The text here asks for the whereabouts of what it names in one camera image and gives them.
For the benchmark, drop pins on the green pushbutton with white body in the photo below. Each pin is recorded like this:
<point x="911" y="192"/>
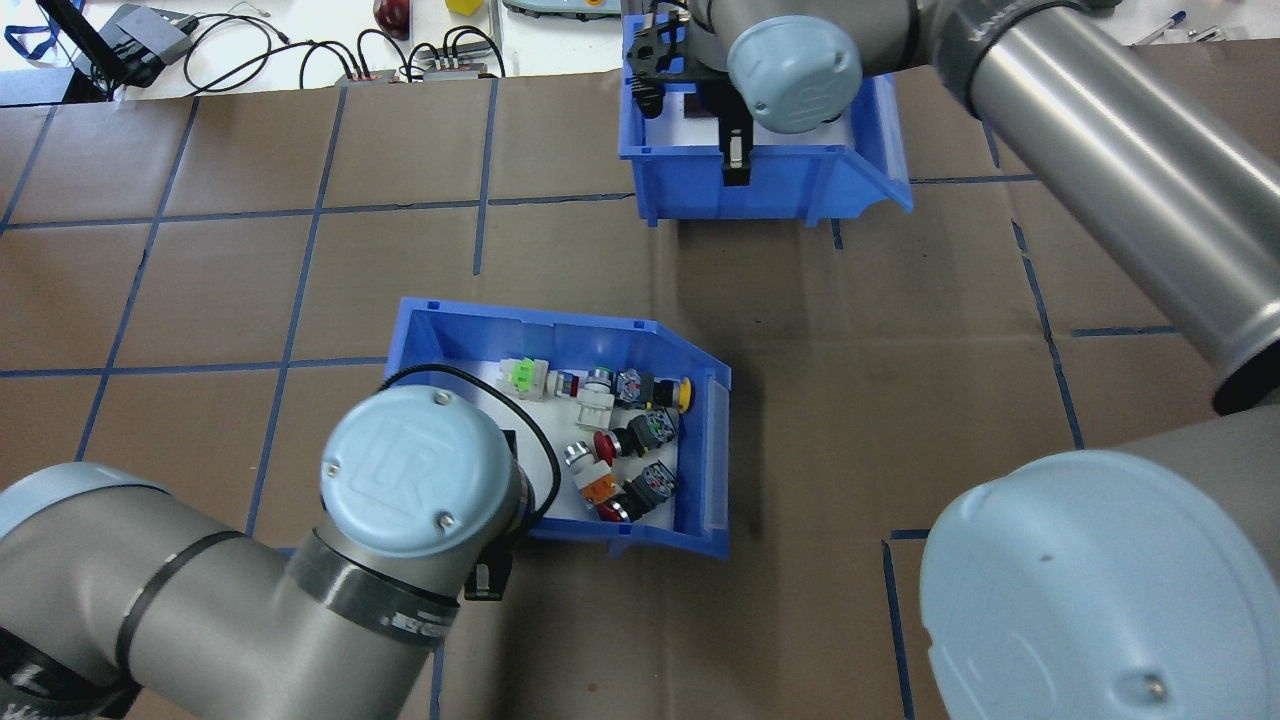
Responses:
<point x="597" y="405"/>

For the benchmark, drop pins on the small blue and red switch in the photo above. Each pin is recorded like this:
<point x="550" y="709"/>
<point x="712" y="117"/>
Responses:
<point x="568" y="385"/>

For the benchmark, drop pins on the dark red mushroom button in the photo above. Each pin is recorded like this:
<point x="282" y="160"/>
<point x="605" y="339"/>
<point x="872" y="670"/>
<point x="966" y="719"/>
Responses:
<point x="640" y="435"/>

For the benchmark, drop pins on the yellow mushroom button black body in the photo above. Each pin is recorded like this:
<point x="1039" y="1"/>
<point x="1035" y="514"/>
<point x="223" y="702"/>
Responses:
<point x="655" y="390"/>

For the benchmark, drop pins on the red button with black body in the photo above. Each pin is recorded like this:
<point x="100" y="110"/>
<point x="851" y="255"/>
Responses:
<point x="648" y="490"/>

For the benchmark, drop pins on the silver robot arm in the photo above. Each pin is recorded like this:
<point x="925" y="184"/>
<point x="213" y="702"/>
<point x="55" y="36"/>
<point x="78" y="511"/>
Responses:
<point x="1100" y="150"/>
<point x="150" y="600"/>

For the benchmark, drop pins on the white paper liner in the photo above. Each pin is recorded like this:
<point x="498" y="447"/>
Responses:
<point x="690" y="108"/>

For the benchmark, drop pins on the silver button with orange body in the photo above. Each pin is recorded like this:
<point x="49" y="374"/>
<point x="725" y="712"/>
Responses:
<point x="598" y="485"/>

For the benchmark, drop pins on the small parts in bin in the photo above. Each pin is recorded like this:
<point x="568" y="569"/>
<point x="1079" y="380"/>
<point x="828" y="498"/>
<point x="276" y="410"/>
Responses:
<point x="560" y="430"/>

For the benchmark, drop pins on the black monitor stand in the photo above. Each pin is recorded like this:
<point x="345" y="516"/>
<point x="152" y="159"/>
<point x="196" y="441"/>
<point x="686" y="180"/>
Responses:
<point x="78" y="50"/>

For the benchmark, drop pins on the yellow block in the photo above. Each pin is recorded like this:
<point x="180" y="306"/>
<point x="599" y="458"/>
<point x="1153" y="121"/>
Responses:
<point x="463" y="5"/>

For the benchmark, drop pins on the grey docking hub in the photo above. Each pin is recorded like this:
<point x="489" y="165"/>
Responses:
<point x="145" y="35"/>

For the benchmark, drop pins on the blue plastic parts bin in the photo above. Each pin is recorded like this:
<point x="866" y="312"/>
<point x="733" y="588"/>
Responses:
<point x="680" y="185"/>

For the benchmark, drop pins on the blue plastic button bin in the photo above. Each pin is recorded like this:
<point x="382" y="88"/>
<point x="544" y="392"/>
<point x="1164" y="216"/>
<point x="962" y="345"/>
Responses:
<point x="470" y="335"/>

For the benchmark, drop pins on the blue pen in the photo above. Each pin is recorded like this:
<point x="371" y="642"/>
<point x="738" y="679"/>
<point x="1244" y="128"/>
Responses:
<point x="1160" y="27"/>

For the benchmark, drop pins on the white switch with green button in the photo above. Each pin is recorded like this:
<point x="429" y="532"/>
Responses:
<point x="523" y="378"/>

